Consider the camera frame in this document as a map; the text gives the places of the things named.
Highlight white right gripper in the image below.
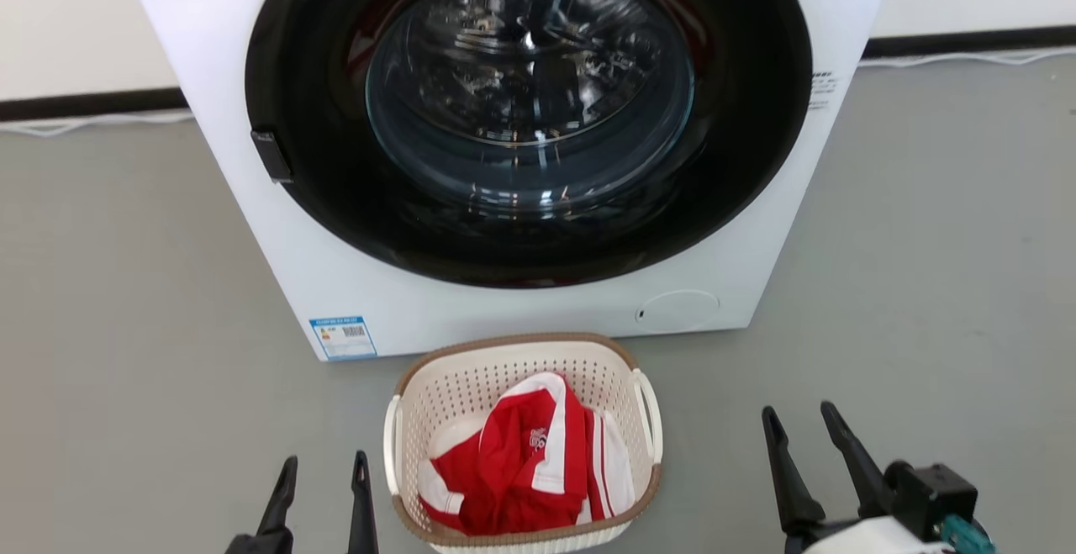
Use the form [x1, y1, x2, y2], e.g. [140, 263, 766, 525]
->
[762, 401, 998, 554]

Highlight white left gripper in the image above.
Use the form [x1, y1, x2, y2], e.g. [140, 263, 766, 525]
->
[224, 451, 380, 554]

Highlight cream perforated laundry basket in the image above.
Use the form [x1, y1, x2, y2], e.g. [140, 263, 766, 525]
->
[383, 333, 664, 554]

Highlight blue energy label sticker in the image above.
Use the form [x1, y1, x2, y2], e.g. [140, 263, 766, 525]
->
[309, 315, 377, 361]

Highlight red and white shirt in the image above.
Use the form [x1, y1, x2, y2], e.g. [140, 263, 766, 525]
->
[418, 372, 636, 536]

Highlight round white filter cover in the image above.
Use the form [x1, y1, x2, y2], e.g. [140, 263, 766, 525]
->
[635, 289, 721, 332]

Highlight black round washer door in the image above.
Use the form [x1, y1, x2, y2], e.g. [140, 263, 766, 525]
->
[245, 0, 813, 290]

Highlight white front-load washing machine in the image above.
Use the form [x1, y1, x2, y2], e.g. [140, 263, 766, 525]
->
[116, 0, 902, 362]

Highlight steel washing drum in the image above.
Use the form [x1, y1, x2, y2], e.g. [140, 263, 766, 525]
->
[366, 0, 696, 214]

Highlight black door handle latch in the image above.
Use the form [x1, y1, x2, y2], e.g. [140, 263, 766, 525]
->
[251, 129, 294, 184]

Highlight thin white floor cable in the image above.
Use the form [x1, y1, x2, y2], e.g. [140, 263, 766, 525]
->
[0, 110, 194, 137]
[859, 48, 1076, 67]

